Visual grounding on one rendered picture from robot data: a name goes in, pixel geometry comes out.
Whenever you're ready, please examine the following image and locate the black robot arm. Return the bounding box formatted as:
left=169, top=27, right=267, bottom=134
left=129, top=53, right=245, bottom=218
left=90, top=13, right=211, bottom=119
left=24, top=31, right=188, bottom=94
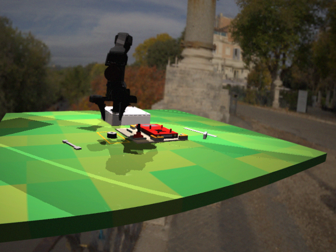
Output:
left=104, top=33, right=132, bottom=112

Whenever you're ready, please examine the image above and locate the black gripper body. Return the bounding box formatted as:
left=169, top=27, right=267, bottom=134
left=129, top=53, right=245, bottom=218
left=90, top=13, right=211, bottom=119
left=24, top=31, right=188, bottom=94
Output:
left=89, top=81, right=137, bottom=104

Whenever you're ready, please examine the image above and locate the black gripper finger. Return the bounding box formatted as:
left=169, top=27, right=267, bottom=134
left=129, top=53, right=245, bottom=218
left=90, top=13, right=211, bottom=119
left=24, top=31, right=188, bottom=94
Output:
left=95, top=103, right=106, bottom=121
left=119, top=102, right=131, bottom=121

